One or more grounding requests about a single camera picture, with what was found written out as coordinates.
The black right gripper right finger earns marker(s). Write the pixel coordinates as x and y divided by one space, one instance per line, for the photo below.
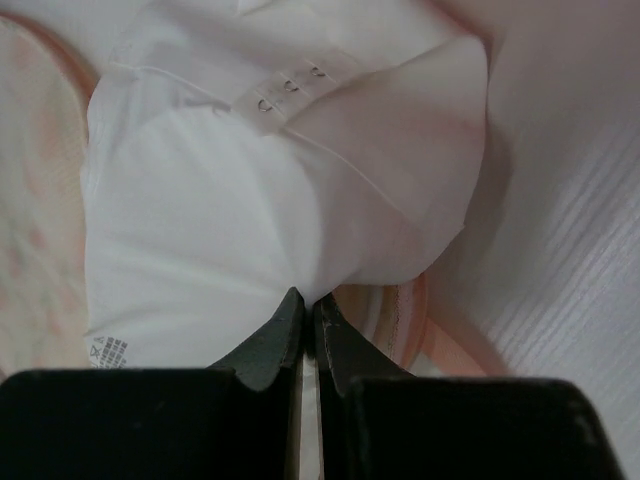
378 421

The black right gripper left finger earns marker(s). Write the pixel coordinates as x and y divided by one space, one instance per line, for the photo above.
236 419

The white bra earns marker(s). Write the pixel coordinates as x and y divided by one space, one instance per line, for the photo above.
240 149

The floral mesh laundry bag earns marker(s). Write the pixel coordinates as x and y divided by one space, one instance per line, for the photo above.
44 145

